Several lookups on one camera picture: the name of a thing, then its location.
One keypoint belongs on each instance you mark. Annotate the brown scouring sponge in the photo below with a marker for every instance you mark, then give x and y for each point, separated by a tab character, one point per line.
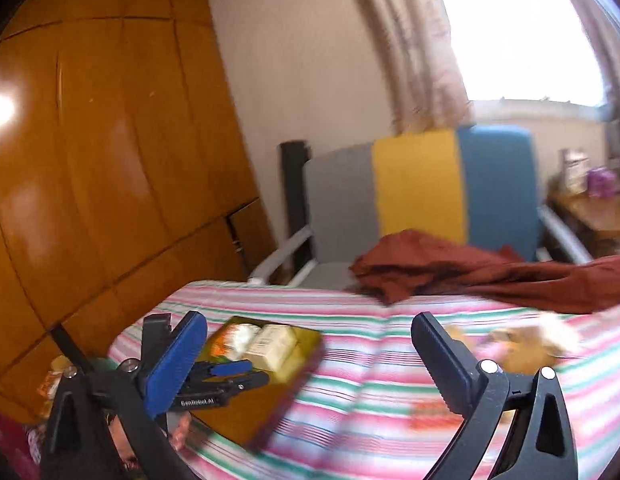
535	350

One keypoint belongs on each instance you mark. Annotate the wooden side table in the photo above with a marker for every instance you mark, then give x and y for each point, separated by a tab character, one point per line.
595	215

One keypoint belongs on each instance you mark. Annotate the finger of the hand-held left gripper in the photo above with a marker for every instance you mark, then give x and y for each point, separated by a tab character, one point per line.
229	385
229	367

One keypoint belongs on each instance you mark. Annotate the wooden wardrobe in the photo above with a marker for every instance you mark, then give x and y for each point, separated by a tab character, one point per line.
104	160

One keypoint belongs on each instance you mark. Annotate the amber storage box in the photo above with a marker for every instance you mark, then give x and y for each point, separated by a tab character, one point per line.
239	420

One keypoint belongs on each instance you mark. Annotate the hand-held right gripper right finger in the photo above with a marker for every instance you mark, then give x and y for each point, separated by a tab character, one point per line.
442	355

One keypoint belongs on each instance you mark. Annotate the orange white packet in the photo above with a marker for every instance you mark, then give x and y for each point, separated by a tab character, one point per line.
54	382

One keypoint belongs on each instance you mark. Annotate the orange snack packet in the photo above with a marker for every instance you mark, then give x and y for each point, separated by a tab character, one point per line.
234	340

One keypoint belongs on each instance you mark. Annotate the window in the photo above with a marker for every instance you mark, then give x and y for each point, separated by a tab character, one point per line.
515	30

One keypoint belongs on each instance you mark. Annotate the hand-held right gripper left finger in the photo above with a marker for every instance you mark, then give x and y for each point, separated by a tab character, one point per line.
172	365

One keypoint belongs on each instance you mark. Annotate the beige curtain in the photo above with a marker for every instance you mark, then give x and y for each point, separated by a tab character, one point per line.
410	45

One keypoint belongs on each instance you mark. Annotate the purple packet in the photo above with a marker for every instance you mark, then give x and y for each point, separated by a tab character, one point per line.
602	182

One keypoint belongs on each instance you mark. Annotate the grey yellow blue chair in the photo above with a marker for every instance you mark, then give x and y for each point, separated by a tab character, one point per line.
415	185

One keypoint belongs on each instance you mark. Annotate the person's left hand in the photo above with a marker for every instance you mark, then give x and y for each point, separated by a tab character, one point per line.
180	434

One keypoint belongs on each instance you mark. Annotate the red-brown cloth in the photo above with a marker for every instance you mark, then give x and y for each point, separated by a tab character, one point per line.
490	275

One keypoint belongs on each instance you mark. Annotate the cream cardboard box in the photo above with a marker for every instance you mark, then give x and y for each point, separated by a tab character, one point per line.
270	347

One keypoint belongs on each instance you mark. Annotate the black board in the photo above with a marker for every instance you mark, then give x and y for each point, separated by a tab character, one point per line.
295	200

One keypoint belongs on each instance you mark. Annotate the small standing box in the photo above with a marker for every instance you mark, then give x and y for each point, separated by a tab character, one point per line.
575	172

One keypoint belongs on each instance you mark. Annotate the striped tablecloth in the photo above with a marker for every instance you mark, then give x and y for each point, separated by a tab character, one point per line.
370	385

